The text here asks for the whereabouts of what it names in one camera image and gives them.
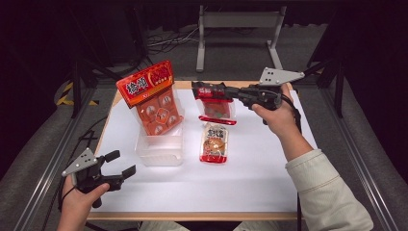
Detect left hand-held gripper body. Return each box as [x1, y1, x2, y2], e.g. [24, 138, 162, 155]
[61, 147, 125, 194]

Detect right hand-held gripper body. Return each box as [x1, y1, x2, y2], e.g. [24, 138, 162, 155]
[237, 66, 305, 109]

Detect small red black snack packet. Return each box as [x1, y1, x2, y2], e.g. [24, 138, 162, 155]
[191, 80, 238, 126]

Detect clear plastic storage container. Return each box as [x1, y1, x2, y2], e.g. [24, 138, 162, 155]
[135, 95, 186, 167]

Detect large orange snack packet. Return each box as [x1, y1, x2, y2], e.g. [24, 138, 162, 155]
[115, 60, 185, 137]

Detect person's right hand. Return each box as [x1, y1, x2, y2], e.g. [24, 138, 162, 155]
[251, 85, 301, 140]

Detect person's left hand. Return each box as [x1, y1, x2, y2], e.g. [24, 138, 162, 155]
[57, 176, 111, 231]

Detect spouted sauce pouch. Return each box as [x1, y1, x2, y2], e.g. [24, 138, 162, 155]
[199, 121, 229, 165]

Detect white metal stand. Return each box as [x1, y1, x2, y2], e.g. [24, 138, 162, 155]
[195, 4, 288, 73]

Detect black tripod stand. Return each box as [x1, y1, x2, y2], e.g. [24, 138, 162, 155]
[288, 52, 346, 119]
[67, 56, 127, 119]

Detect yellow black hazard tape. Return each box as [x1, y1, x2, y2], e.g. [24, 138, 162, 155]
[56, 81, 99, 107]

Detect white table sheet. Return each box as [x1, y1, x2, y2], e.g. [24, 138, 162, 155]
[90, 89, 319, 214]

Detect black floor cable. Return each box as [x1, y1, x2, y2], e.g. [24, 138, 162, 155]
[40, 115, 109, 231]

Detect left hand-held gripper cable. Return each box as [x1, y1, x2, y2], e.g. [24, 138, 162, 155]
[57, 185, 78, 214]

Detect hand-held gripper cable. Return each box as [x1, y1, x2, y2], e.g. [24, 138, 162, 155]
[57, 185, 78, 214]
[281, 93, 303, 135]

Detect right hand-held gripper cable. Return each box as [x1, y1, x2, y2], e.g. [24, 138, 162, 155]
[281, 93, 303, 135]

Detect aluminium rail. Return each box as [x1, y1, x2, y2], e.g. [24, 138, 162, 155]
[320, 87, 399, 231]
[13, 87, 98, 231]

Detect bundle of floor cables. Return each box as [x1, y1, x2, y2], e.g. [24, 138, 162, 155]
[146, 26, 200, 55]

